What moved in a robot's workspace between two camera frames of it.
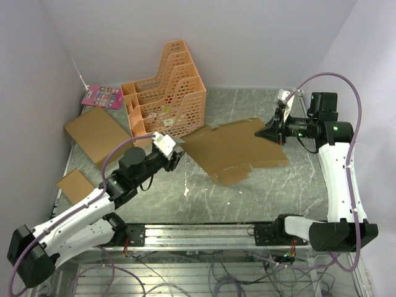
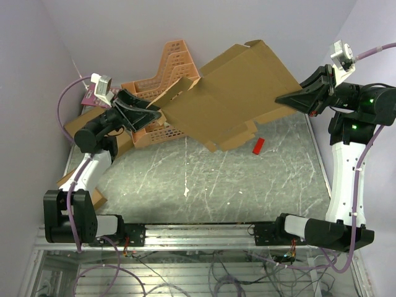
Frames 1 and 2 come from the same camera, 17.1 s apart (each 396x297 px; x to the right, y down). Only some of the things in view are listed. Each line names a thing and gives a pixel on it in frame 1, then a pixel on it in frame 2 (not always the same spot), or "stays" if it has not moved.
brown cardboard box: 229,150 → 234,89
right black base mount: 274,235 stays
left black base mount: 136,234 stays
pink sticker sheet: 108,97 stays
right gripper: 271,132 → 305,101
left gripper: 171,164 → 136,117
